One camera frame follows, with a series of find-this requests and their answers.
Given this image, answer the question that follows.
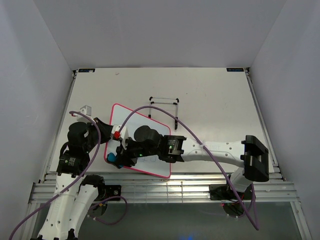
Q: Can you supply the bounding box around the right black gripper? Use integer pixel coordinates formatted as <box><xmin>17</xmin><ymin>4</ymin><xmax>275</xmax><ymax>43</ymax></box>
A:
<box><xmin>114</xmin><ymin>136</ymin><xmax>159</xmax><ymax>168</ymax></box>

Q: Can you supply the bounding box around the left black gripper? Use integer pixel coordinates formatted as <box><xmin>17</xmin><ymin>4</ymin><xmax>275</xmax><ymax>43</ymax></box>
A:
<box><xmin>84</xmin><ymin>116</ymin><xmax>115</xmax><ymax>152</ymax></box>

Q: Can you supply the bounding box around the pink framed whiteboard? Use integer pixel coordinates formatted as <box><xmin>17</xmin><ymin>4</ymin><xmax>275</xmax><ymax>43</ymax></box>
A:
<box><xmin>108</xmin><ymin>103</ymin><xmax>171</xmax><ymax>179</ymax></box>

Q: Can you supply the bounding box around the blue whiteboard eraser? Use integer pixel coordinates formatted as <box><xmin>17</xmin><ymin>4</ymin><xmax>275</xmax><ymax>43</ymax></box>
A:
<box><xmin>106</xmin><ymin>152</ymin><xmax>124</xmax><ymax>169</ymax></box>

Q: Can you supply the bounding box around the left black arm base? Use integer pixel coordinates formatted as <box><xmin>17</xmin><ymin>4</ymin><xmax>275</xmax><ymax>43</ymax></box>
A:
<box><xmin>102</xmin><ymin>184</ymin><xmax>122</xmax><ymax>201</ymax></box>

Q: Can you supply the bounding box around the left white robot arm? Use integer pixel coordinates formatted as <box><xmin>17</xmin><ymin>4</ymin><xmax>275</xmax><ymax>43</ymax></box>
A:
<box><xmin>37</xmin><ymin>118</ymin><xmax>113</xmax><ymax>240</ymax></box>

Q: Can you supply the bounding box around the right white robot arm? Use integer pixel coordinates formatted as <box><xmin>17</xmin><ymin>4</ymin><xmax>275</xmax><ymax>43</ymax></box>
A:
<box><xmin>111</xmin><ymin>125</ymin><xmax>269</xmax><ymax>199</ymax></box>

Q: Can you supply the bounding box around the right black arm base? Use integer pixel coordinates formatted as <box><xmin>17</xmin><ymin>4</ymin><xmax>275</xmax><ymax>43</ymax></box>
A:
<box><xmin>209</xmin><ymin>184</ymin><xmax>252</xmax><ymax>202</ymax></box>

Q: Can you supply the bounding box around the black metal whiteboard stand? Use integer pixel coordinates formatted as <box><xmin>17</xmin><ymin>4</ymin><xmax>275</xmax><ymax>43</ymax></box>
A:
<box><xmin>147</xmin><ymin>96</ymin><xmax>181</xmax><ymax>131</ymax></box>

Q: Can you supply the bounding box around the left blue table label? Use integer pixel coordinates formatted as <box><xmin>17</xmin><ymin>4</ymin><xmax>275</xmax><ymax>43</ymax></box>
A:
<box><xmin>78</xmin><ymin>68</ymin><xmax>96</xmax><ymax>73</ymax></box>

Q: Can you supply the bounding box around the blue table label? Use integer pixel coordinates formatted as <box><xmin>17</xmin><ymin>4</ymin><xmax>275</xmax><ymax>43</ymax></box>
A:
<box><xmin>78</xmin><ymin>68</ymin><xmax>96</xmax><ymax>73</ymax></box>
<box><xmin>226</xmin><ymin>67</ymin><xmax>245</xmax><ymax>73</ymax></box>

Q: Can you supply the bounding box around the right blue table label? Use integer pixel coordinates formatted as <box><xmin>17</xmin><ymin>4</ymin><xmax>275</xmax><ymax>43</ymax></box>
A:
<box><xmin>226</xmin><ymin>67</ymin><xmax>245</xmax><ymax>73</ymax></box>

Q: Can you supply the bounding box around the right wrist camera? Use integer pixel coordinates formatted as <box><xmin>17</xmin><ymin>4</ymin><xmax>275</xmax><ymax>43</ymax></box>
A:
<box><xmin>111</xmin><ymin>125</ymin><xmax>130</xmax><ymax>149</ymax></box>

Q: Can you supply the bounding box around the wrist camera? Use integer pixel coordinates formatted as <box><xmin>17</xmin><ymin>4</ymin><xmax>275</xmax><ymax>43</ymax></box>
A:
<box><xmin>71</xmin><ymin>105</ymin><xmax>93</xmax><ymax>123</ymax></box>
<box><xmin>111</xmin><ymin>125</ymin><xmax>130</xmax><ymax>149</ymax></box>

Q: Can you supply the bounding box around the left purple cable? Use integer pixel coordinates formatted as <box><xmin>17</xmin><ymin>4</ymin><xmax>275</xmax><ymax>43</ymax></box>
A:
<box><xmin>8</xmin><ymin>110</ymin><xmax>128</xmax><ymax>240</ymax></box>

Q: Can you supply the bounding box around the purple cable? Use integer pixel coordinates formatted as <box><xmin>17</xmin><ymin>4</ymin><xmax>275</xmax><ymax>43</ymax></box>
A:
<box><xmin>8</xmin><ymin>110</ymin><xmax>128</xmax><ymax>240</ymax></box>
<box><xmin>119</xmin><ymin>105</ymin><xmax>261</xmax><ymax>231</ymax></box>

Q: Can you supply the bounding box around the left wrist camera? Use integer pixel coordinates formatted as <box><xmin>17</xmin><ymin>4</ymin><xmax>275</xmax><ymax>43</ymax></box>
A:
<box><xmin>71</xmin><ymin>105</ymin><xmax>93</xmax><ymax>123</ymax></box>

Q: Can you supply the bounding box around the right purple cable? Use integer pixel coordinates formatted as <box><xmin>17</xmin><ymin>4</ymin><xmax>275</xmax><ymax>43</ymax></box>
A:
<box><xmin>119</xmin><ymin>105</ymin><xmax>261</xmax><ymax>231</ymax></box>

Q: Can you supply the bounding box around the aluminium frame rail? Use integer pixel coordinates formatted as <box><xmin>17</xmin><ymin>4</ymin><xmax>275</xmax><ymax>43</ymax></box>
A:
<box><xmin>27</xmin><ymin>172</ymin><xmax>301</xmax><ymax>205</ymax></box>

